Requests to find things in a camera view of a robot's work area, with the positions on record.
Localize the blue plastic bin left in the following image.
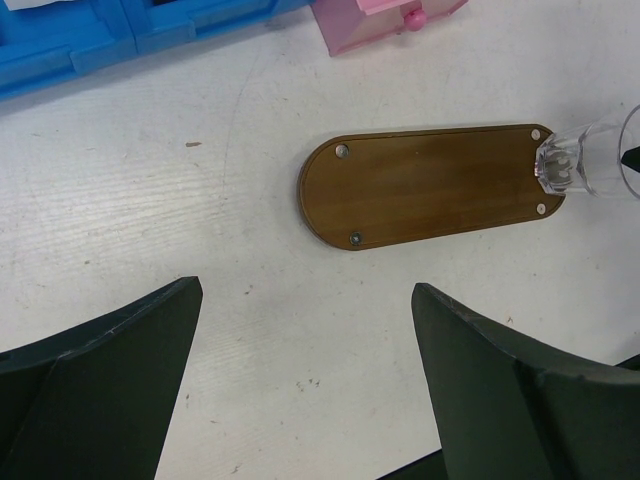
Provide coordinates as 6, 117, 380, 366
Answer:
1, 1, 137, 99

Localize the brown wooden tray holder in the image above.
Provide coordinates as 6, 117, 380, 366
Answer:
297, 124, 564, 251

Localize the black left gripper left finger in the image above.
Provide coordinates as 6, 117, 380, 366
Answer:
1, 277, 203, 479

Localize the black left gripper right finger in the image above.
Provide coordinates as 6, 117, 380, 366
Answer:
411, 283, 639, 479

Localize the pink wooden drawer box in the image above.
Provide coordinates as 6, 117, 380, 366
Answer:
311, 0, 468, 57

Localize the blue plastic bin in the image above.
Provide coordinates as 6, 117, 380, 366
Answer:
122, 0, 310, 55
1, 1, 137, 99

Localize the blue plastic bin middle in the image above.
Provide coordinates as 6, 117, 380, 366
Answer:
122, 0, 310, 55

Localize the clear plastic cup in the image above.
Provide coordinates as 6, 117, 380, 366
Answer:
534, 106, 639, 200

